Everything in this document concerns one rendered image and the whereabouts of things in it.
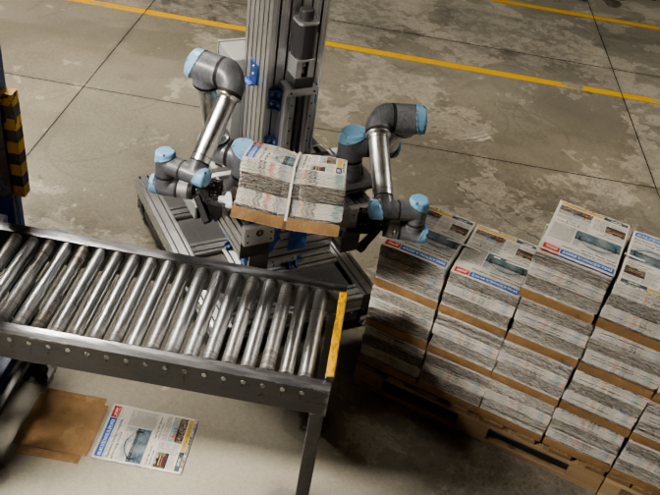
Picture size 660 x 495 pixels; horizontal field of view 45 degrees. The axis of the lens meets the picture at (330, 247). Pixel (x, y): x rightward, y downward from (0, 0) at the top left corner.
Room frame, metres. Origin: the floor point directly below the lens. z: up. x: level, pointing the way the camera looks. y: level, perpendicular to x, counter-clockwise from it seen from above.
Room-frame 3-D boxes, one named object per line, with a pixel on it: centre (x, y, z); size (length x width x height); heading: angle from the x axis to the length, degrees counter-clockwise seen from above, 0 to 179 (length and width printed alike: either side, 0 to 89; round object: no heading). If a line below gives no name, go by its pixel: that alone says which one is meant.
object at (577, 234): (2.47, -0.94, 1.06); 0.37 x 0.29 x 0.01; 159
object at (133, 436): (2.03, 0.62, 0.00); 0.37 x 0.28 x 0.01; 89
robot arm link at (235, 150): (2.75, 0.41, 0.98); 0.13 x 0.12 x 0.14; 71
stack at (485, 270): (2.51, -0.81, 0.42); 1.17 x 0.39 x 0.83; 70
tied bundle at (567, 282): (2.47, -0.94, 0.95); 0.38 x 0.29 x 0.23; 159
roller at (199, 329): (2.02, 0.40, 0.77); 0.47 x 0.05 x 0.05; 179
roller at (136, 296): (2.03, 0.66, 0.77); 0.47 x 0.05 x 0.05; 179
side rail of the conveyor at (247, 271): (2.28, 0.58, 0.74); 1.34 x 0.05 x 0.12; 89
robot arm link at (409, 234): (2.41, -0.30, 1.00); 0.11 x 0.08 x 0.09; 89
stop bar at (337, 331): (2.00, -0.07, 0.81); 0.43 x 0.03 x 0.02; 179
